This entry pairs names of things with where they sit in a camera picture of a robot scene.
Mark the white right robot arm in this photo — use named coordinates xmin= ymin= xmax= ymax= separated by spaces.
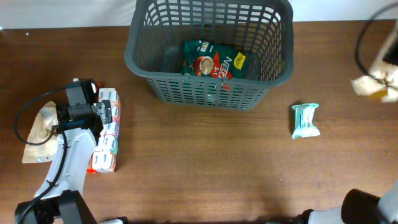
xmin=293 ymin=183 xmax=397 ymax=224

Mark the tan snack bag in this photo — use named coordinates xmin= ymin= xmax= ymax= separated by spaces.
xmin=22 ymin=101 xmax=58 ymax=164

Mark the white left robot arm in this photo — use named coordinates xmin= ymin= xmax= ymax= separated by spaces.
xmin=15 ymin=100 xmax=113 ymax=223

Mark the mint green wipes pack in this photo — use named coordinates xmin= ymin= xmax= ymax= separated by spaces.
xmin=292 ymin=103 xmax=320 ymax=139

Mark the green Nescafe coffee bag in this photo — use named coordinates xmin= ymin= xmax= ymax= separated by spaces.
xmin=181 ymin=40 xmax=249 ymax=79

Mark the beige paper snack pouch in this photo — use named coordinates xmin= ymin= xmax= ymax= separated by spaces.
xmin=351 ymin=60 xmax=397 ymax=103

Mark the grey plastic lattice basket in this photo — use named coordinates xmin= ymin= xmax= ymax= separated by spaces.
xmin=124 ymin=0 xmax=294 ymax=110

